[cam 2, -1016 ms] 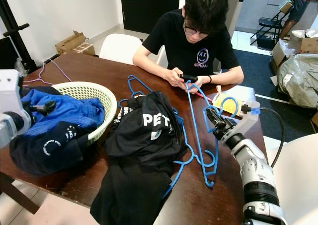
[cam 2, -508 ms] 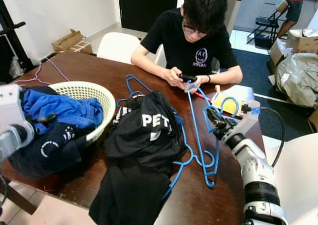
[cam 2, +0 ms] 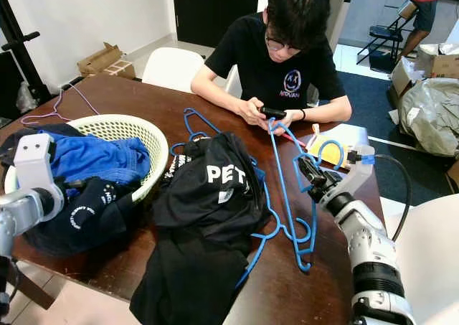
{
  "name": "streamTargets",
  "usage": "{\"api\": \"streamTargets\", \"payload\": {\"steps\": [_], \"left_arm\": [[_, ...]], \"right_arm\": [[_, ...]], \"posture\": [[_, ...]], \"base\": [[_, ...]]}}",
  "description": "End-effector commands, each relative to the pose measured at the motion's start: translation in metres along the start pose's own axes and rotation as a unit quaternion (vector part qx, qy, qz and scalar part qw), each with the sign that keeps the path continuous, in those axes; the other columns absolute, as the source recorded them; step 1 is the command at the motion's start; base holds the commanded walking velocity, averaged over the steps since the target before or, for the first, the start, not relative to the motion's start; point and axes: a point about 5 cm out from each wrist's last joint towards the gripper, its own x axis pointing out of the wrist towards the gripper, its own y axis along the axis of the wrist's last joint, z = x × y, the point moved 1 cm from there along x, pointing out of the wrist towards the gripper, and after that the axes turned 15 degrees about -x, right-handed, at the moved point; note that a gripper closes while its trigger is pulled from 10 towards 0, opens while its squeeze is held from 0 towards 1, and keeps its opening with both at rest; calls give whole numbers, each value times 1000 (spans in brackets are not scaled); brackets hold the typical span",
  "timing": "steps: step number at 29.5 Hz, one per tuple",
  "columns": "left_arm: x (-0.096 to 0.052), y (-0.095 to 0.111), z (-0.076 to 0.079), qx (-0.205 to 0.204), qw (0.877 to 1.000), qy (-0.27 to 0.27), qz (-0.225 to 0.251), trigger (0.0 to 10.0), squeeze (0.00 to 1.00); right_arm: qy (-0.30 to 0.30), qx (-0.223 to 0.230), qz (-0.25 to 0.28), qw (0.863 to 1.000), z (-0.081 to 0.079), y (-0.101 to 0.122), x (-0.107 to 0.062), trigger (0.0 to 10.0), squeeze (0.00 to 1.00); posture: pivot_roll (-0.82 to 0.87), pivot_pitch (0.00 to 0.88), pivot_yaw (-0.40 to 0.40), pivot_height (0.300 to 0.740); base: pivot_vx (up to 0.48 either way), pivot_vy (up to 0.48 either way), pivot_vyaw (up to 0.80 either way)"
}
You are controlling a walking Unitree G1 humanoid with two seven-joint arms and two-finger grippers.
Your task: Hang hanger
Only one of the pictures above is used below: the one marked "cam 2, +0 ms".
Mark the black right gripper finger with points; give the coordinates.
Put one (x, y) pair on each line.
(303, 167)
(317, 170)

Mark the blue garment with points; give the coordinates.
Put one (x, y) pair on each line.
(107, 156)

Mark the black phone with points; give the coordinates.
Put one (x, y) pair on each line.
(274, 112)

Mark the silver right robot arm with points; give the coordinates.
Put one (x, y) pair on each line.
(373, 260)

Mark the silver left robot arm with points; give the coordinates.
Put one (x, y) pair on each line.
(25, 214)

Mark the black shirt person right forearm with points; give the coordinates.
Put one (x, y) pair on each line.
(219, 99)

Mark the black shirt person left forearm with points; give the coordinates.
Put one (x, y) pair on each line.
(326, 112)

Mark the black shirt person left hand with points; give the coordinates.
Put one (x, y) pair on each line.
(287, 123)

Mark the black shirt person right hand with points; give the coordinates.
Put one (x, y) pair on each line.
(251, 111)

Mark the yellow booklet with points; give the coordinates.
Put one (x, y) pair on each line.
(319, 142)

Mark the red pen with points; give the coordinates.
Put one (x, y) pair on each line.
(292, 138)

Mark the black circle print garment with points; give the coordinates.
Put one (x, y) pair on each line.
(93, 221)

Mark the cream plastic laundry basket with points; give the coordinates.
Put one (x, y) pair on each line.
(129, 131)

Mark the dark blue floor rug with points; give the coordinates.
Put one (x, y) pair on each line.
(366, 95)

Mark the person in black T-shirt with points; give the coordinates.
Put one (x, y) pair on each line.
(283, 63)

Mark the grey-green plastic bag bundle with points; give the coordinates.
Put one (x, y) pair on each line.
(434, 117)

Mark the black bin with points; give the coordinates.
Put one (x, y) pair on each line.
(381, 61)

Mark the low taped cardboard box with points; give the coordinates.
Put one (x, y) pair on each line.
(104, 61)

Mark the black exercise equipment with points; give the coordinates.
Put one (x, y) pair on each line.
(14, 56)

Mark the black folding chair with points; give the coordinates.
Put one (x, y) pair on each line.
(387, 34)

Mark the plain black garment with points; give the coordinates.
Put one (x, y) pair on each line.
(186, 289)

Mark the cardboard box with foil bag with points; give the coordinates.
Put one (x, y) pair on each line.
(441, 59)

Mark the plain black door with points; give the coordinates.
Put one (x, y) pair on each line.
(215, 9)

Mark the person in red shirt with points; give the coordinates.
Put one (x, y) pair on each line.
(423, 6)

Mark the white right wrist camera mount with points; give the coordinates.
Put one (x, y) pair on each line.
(358, 171)

